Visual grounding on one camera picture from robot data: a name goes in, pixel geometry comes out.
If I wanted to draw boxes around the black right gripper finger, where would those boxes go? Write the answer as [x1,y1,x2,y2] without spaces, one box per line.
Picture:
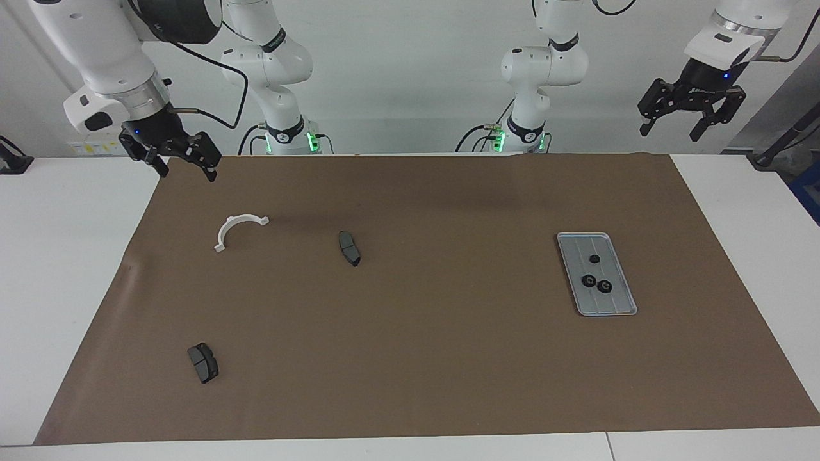
[145,145,172,179]
[190,131,224,183]

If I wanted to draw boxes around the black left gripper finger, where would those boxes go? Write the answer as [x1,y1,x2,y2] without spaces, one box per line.
[689,87,748,142]
[638,78,681,137]

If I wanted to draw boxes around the silver metal tray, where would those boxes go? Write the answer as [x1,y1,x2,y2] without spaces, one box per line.
[556,232,639,317]

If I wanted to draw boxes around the black stand pole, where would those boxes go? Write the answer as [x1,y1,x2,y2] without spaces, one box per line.
[750,106,820,170]

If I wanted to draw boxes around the blue crate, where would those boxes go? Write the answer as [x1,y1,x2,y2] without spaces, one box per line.
[789,163,820,226]

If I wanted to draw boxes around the slim dark grey brake pad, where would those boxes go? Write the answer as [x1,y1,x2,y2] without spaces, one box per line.
[338,230,362,268]

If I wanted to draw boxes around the wide dark grey brake pad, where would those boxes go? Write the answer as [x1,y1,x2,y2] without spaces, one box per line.
[187,343,220,385]

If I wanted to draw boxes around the brown table mat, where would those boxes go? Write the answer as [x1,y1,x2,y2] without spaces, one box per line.
[33,152,820,446]

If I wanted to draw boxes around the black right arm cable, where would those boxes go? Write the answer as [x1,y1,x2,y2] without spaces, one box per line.
[127,0,249,130]

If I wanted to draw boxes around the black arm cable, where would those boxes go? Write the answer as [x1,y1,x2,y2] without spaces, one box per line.
[593,0,820,63]
[127,0,249,130]

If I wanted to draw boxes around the black base cable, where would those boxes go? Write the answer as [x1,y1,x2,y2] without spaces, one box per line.
[238,123,268,156]
[455,96,516,154]

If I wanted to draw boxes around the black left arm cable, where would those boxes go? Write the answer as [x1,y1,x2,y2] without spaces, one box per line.
[593,0,820,63]

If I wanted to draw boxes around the white wall socket box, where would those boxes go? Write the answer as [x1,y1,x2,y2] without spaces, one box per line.
[67,131,127,156]

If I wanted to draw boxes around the white curved plastic bracket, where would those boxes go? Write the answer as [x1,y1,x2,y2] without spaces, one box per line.
[213,214,270,254]

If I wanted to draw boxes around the black clamp mount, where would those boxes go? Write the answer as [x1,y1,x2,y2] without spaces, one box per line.
[0,136,34,175]

